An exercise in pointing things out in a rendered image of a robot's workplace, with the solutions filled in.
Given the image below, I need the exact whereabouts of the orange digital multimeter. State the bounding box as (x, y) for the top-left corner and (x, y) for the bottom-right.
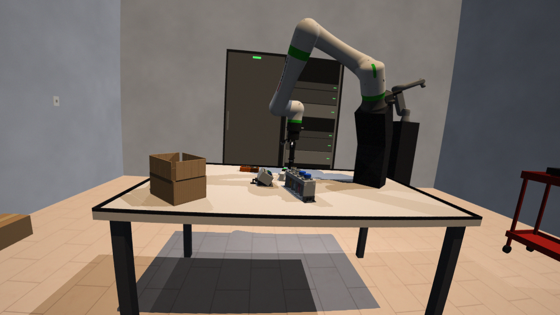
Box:
(240, 166), (259, 172)

